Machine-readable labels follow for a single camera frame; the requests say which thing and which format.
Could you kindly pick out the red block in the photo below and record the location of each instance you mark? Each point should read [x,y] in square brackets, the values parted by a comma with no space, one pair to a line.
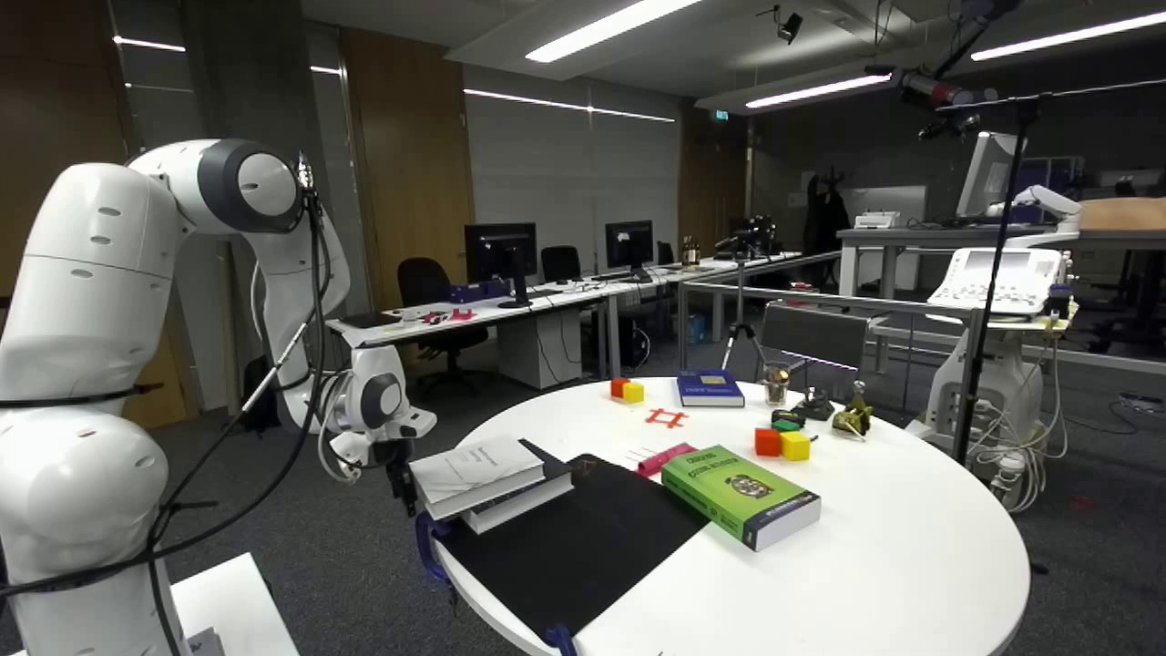
[766,444]

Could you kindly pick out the black backpack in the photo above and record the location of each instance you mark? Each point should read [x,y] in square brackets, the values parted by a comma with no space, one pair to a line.
[255,407]

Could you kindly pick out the white medical cart machine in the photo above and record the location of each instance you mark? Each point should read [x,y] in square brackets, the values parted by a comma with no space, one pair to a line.
[995,282]

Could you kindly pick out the small dark object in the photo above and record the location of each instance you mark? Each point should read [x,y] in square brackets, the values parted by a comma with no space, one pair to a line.
[810,407]

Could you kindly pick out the grey panel board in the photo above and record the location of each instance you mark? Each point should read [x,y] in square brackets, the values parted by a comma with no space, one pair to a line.
[812,337]

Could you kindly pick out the pink flat block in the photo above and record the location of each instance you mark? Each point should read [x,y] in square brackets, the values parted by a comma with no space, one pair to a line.
[662,460]

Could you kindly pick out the black office chair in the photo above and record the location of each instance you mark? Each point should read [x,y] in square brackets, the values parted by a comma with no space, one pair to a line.
[560,263]
[423,286]

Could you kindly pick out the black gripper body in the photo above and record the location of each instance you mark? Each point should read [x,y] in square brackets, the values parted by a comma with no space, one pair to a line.
[402,460]

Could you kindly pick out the blue book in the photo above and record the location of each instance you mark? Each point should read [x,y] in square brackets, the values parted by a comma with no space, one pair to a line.
[707,388]

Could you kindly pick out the small black camera tripod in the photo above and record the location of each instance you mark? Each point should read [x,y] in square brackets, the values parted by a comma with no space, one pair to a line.
[740,349]

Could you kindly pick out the ceiling light strip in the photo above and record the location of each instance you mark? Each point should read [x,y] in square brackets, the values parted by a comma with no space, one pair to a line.
[605,30]
[1067,37]
[822,89]

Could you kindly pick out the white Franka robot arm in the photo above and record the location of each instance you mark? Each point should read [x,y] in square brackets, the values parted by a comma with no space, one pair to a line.
[85,268]

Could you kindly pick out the green block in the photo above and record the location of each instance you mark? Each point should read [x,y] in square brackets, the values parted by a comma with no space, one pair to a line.
[789,422]

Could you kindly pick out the yellow and black toy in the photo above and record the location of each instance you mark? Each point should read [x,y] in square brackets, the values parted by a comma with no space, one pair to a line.
[852,422]

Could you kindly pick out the orange block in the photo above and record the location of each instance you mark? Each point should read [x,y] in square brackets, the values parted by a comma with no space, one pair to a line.
[616,388]

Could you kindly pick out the black computer monitor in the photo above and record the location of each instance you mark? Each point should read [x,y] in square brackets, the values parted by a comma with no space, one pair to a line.
[500,252]
[629,247]

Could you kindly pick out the dark book with white pages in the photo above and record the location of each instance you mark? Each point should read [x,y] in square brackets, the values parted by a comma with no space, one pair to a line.
[521,505]

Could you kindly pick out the tall black camera stand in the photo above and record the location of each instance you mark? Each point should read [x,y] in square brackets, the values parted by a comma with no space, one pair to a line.
[999,242]

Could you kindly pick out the dark coat on stand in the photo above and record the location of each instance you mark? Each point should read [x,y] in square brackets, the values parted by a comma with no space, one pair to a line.
[825,223]

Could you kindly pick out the yellow block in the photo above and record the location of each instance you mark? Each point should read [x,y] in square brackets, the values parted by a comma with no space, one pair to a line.
[797,447]
[634,396]

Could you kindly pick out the grey metal railing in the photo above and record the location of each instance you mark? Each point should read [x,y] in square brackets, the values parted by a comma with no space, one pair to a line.
[825,296]

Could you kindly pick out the cardboard box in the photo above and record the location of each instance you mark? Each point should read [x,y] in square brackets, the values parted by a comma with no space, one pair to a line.
[1122,218]

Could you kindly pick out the white robot base platform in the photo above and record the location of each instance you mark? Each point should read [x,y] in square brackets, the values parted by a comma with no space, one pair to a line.
[232,605]

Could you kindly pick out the green book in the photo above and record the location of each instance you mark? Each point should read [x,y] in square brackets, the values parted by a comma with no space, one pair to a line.
[733,490]

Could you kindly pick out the small cup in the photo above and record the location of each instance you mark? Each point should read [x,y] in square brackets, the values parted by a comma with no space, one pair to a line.
[777,388]

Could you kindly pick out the long white office desk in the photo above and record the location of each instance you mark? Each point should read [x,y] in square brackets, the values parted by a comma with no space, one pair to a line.
[487,315]

